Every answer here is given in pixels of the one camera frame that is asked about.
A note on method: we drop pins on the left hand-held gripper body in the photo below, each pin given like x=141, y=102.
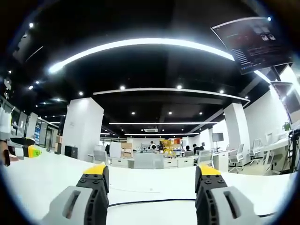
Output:
x=4, y=122

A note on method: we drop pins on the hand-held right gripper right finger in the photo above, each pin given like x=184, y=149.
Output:
x=232, y=206

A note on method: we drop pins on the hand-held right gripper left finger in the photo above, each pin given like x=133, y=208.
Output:
x=70, y=206

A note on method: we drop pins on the white desk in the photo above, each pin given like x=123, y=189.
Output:
x=152, y=178

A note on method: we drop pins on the yellow-green box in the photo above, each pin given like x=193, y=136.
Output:
x=34, y=151

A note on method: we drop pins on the black cabinet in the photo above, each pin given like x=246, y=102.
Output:
x=71, y=151

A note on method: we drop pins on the grey mesh chair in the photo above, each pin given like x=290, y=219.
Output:
x=205, y=157
x=100, y=156

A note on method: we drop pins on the screen on stand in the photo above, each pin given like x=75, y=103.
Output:
x=217, y=137

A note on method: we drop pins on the black tripod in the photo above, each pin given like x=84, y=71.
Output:
x=293, y=150

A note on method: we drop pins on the green plant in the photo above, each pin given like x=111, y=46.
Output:
x=286, y=126

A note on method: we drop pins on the grey-framed monitor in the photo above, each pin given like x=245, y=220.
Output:
x=289, y=100

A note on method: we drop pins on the long curved ceiling light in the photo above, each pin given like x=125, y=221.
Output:
x=140, y=42

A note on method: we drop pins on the large dark monitor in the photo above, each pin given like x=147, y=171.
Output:
x=255, y=44

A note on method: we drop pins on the yellow frame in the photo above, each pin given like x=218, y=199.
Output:
x=168, y=147

